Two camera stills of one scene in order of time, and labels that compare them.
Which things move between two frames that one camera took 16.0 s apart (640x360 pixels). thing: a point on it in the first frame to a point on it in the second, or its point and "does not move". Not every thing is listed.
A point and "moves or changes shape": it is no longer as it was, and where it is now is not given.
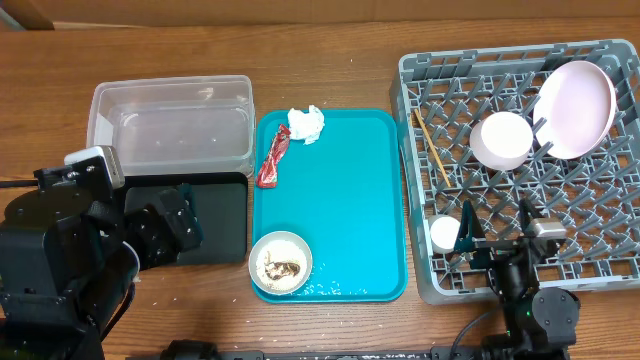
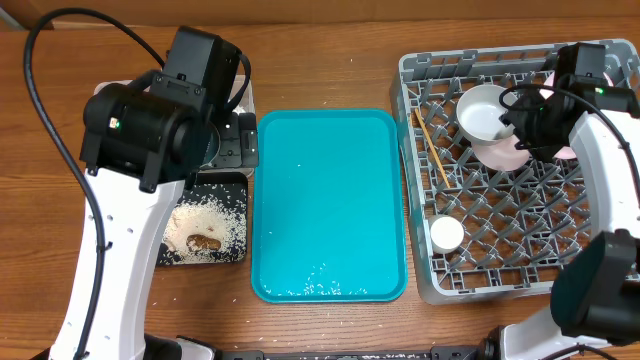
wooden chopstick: [432, 147] does not move
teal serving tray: [345, 196] does not move
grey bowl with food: [280, 262] to [478, 115]
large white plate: [574, 109] moves or changes shape
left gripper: [162, 246] to [238, 141]
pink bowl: [501, 140] does not move
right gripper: [470, 236] to [542, 150]
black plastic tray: [220, 201] does not move
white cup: [444, 229] does not move
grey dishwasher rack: [441, 97] does not move
